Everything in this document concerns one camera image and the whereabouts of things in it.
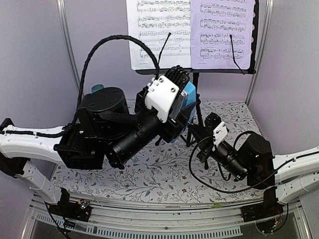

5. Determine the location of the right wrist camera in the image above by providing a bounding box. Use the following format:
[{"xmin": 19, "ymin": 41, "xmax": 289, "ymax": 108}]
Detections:
[{"xmin": 204, "ymin": 113, "xmax": 228, "ymax": 147}]

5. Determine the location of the sheet music booklet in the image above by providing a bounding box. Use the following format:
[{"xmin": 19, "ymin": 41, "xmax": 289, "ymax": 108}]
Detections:
[{"xmin": 126, "ymin": 0, "xmax": 191, "ymax": 69}]

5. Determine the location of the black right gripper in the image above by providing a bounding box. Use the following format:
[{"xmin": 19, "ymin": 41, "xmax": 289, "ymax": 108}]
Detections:
[{"xmin": 189, "ymin": 122, "xmax": 248, "ymax": 180}]

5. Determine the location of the purple sheet music page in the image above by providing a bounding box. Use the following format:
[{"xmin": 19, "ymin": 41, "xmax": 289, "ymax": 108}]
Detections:
[{"xmin": 190, "ymin": 0, "xmax": 256, "ymax": 70}]

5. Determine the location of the floral table mat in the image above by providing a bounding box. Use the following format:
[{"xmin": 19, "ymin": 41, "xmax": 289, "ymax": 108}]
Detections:
[{"xmin": 48, "ymin": 99, "xmax": 282, "ymax": 204}]

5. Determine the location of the teal ceramic vase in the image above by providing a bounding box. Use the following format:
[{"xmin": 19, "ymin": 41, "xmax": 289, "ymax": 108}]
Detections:
[{"xmin": 91, "ymin": 84, "xmax": 104, "ymax": 93}]

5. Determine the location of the black music stand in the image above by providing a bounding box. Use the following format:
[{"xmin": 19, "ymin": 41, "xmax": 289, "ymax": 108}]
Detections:
[{"xmin": 134, "ymin": 0, "xmax": 260, "ymax": 170}]

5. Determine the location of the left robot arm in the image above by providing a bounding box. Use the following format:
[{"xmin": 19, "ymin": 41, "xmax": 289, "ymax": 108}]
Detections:
[{"xmin": 0, "ymin": 84, "xmax": 196, "ymax": 222}]

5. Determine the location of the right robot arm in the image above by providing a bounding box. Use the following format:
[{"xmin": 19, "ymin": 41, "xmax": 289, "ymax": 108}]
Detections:
[{"xmin": 188, "ymin": 123, "xmax": 319, "ymax": 222}]

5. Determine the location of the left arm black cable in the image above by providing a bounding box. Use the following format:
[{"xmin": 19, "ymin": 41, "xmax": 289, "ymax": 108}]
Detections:
[{"xmin": 72, "ymin": 35, "xmax": 161, "ymax": 125}]

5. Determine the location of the aluminium front rail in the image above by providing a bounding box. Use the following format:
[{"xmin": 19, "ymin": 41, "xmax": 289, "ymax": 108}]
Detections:
[{"xmin": 21, "ymin": 194, "xmax": 312, "ymax": 239}]

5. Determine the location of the blue metronome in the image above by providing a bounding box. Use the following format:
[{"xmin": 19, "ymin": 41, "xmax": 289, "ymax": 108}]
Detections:
[{"xmin": 181, "ymin": 82, "xmax": 196, "ymax": 122}]

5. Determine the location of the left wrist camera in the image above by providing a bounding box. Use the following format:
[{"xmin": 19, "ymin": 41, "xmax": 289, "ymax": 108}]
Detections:
[{"xmin": 143, "ymin": 65, "xmax": 190, "ymax": 123}]

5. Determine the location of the aluminium frame post right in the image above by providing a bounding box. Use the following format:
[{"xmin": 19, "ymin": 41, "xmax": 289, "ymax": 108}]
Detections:
[{"xmin": 245, "ymin": 0, "xmax": 274, "ymax": 107}]

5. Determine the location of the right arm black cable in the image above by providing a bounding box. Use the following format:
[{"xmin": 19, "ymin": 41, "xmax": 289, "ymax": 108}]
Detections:
[{"xmin": 188, "ymin": 130, "xmax": 280, "ymax": 193}]

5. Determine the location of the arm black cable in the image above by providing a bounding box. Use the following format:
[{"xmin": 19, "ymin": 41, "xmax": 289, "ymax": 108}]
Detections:
[
  {"xmin": 188, "ymin": 130, "xmax": 280, "ymax": 193},
  {"xmin": 72, "ymin": 35, "xmax": 161, "ymax": 125}
]

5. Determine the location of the green tape piece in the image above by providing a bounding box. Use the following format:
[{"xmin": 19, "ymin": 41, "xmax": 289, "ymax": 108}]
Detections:
[{"xmin": 211, "ymin": 204, "xmax": 222, "ymax": 209}]

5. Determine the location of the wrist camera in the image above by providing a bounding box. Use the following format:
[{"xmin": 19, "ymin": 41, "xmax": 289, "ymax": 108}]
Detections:
[
  {"xmin": 143, "ymin": 65, "xmax": 190, "ymax": 123},
  {"xmin": 204, "ymin": 113, "xmax": 228, "ymax": 147}
]

